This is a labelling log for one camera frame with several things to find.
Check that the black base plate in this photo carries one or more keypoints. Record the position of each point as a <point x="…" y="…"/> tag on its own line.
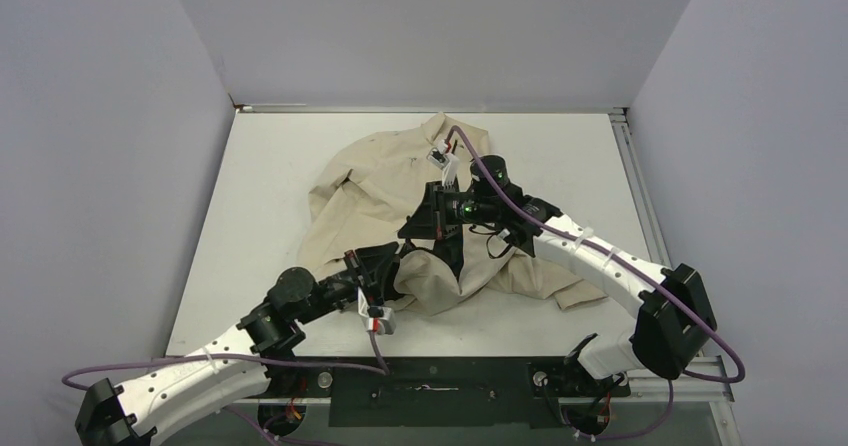
<point x="438" y="392"/>

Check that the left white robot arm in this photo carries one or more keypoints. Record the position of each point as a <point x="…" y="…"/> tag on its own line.
<point x="175" y="392"/>

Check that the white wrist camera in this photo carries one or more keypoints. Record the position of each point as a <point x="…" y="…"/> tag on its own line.
<point x="377" y="318"/>
<point x="443" y="157"/>

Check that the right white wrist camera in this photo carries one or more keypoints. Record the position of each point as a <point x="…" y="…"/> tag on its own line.
<point x="443" y="157"/>

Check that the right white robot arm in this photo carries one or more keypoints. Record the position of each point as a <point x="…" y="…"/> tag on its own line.
<point x="541" y="230"/>

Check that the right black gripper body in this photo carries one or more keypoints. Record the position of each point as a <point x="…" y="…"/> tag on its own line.
<point x="453" y="208"/>

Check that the aluminium frame rail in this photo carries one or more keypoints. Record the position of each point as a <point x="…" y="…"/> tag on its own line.
<point x="675" y="319"/>

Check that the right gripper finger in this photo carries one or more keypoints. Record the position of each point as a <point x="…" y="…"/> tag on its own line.
<point x="428" y="201"/>
<point x="421" y="225"/>

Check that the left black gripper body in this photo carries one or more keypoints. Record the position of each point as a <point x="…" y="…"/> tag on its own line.
<point x="363" y="278"/>

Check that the beige zip jacket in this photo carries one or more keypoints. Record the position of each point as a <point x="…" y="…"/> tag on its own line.
<point x="363" y="197"/>

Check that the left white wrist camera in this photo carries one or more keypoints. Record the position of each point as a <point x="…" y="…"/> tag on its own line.
<point x="377" y="318"/>

